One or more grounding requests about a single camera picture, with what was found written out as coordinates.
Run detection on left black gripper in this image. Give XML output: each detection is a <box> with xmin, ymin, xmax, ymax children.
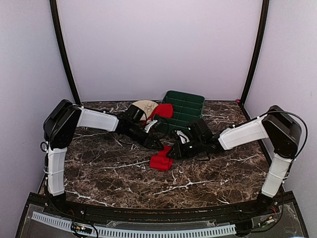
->
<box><xmin>126</xmin><ymin>123</ymin><xmax>164</xmax><ymax>150</ymax></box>

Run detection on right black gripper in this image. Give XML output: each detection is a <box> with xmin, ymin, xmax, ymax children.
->
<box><xmin>166</xmin><ymin>137</ymin><xmax>205</xmax><ymax>159</ymax></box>

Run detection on red sock plain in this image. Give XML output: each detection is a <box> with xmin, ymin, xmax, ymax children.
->
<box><xmin>150</xmin><ymin>146</ymin><xmax>173</xmax><ymax>171</ymax></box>

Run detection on green divided plastic organizer tray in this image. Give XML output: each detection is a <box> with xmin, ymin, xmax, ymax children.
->
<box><xmin>154</xmin><ymin>90</ymin><xmax>205</xmax><ymax>134</ymax></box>

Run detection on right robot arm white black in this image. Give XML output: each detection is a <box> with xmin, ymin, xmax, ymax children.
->
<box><xmin>166</xmin><ymin>105</ymin><xmax>305</xmax><ymax>215</ymax></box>

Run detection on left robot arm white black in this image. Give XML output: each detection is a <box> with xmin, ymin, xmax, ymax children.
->
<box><xmin>41</xmin><ymin>99</ymin><xmax>164</xmax><ymax>216</ymax></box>

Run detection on red Santa sock in tray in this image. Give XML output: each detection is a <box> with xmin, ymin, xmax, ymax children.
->
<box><xmin>143</xmin><ymin>104</ymin><xmax>174</xmax><ymax>125</ymax></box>

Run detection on beige bird pattern plate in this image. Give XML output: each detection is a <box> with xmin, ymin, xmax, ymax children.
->
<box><xmin>132</xmin><ymin>100</ymin><xmax>158</xmax><ymax>121</ymax></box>

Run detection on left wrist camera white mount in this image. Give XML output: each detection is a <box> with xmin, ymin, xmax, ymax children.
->
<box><xmin>144</xmin><ymin>119</ymin><xmax>159</xmax><ymax>133</ymax></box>

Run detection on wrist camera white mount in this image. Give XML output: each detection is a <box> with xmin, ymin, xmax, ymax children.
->
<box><xmin>144</xmin><ymin>119</ymin><xmax>159</xmax><ymax>133</ymax></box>
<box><xmin>174</xmin><ymin>130</ymin><xmax>190</xmax><ymax>144</ymax></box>

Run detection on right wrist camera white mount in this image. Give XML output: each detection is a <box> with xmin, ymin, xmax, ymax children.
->
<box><xmin>174</xmin><ymin>130</ymin><xmax>190</xmax><ymax>144</ymax></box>

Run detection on white slotted cable duct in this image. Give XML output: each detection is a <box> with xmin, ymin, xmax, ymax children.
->
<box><xmin>31</xmin><ymin>212</ymin><xmax>237</xmax><ymax>238</ymax></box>

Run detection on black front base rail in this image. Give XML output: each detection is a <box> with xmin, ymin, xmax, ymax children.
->
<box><xmin>27</xmin><ymin>192</ymin><xmax>294</xmax><ymax>224</ymax></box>

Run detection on black left frame post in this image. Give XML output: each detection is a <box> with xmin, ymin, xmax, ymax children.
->
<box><xmin>49</xmin><ymin>0</ymin><xmax>81</xmax><ymax>105</ymax></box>

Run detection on black frame post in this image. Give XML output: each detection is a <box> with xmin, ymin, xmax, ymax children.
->
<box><xmin>49</xmin><ymin>0</ymin><xmax>81</xmax><ymax>105</ymax></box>
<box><xmin>240</xmin><ymin>0</ymin><xmax>270</xmax><ymax>108</ymax></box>

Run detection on black right frame post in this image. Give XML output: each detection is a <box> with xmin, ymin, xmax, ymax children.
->
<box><xmin>240</xmin><ymin>0</ymin><xmax>270</xmax><ymax>108</ymax></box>

